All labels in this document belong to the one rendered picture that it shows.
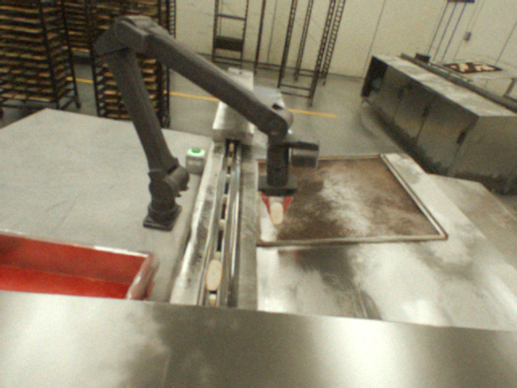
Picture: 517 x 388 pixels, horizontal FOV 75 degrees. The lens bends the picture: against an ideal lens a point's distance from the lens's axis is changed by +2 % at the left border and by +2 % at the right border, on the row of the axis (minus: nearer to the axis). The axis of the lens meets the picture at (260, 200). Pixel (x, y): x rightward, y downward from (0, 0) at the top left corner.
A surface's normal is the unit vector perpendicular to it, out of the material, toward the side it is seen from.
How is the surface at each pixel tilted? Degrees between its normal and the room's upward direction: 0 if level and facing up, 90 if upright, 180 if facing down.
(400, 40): 90
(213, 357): 0
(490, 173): 90
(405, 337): 0
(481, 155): 90
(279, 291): 10
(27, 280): 0
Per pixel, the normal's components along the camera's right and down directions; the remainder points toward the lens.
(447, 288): -0.03, -0.84
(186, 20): 0.03, 0.54
